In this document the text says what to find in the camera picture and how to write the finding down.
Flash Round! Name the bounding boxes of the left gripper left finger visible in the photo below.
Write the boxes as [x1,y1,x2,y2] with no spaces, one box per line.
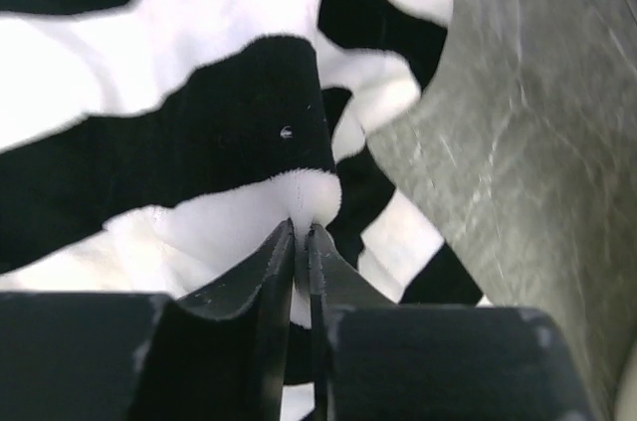
[1,221,295,420]

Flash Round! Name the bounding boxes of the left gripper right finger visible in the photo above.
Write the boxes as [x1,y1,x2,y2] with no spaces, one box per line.
[307,225,593,420]

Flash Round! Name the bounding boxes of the black white striped pillowcase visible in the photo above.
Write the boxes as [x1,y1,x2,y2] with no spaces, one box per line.
[0,0,485,421]

